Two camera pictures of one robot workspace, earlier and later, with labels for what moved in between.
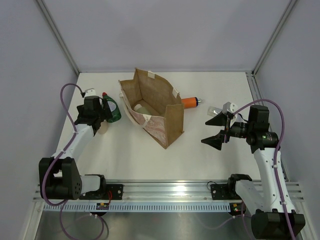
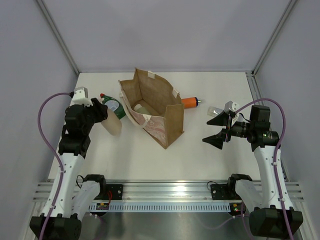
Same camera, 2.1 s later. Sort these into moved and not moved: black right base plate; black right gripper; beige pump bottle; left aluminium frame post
Moved: beige pump bottle
Not moved: black right base plate; black right gripper; left aluminium frame post
